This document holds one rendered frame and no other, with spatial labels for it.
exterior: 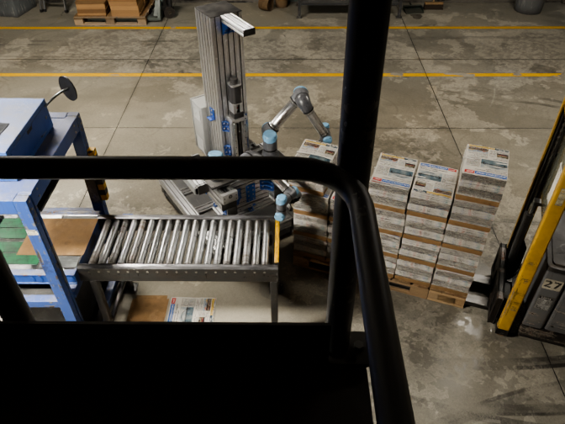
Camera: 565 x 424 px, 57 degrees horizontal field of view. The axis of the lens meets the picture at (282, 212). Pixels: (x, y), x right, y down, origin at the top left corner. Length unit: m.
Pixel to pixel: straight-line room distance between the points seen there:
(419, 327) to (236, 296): 1.48
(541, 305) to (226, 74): 2.81
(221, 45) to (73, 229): 1.69
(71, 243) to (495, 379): 3.15
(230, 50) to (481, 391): 3.00
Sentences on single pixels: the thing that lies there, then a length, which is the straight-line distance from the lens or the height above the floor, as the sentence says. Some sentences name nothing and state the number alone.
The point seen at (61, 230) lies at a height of 0.80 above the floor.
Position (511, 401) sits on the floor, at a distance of 4.14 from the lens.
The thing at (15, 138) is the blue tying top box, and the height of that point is 1.75.
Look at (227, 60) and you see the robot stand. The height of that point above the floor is 1.69.
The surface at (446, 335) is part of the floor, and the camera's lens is 4.31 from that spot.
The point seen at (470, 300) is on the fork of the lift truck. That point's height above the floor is 0.07.
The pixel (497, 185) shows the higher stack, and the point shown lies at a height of 1.24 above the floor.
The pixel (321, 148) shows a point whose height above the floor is 1.07.
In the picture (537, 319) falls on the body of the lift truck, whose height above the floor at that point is 0.26.
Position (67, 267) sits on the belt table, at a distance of 3.79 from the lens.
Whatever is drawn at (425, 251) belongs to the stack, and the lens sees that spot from 4.13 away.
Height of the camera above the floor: 3.35
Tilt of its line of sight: 41 degrees down
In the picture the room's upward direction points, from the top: straight up
